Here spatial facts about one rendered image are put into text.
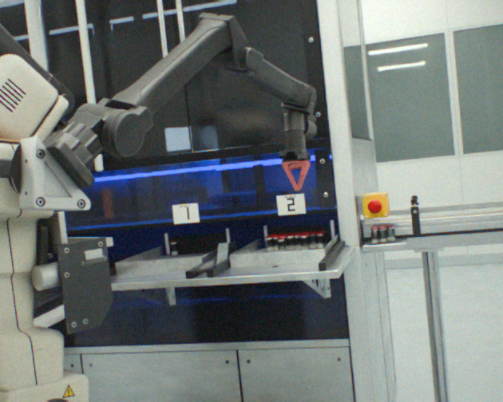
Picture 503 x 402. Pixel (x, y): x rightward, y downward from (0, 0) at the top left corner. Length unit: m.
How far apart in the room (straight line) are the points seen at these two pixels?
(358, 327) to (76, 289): 1.04
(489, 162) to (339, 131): 4.68
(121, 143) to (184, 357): 1.18
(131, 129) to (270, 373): 1.17
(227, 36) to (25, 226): 0.54
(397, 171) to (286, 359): 4.62
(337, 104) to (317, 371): 0.81
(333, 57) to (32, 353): 1.21
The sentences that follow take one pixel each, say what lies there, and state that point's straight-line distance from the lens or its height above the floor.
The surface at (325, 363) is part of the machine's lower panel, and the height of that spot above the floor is 0.53.
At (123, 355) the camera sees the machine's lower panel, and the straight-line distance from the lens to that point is 2.27.
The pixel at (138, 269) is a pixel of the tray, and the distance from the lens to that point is 1.89.
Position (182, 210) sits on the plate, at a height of 1.03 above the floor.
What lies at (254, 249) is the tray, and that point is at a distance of 2.02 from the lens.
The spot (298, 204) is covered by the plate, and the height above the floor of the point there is 1.02.
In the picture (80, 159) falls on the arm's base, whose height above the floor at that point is 1.19.
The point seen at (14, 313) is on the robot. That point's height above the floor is 0.93.
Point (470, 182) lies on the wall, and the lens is 6.57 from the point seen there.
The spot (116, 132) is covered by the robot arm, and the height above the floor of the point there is 1.23.
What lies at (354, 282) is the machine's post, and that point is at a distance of 2.00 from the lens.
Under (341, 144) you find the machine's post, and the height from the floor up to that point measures 1.18.
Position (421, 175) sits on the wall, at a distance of 6.55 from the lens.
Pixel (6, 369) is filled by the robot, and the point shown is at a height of 0.85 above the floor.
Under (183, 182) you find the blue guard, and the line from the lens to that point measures 2.08.
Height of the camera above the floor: 1.15
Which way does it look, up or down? 3 degrees down
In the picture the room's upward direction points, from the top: 6 degrees counter-clockwise
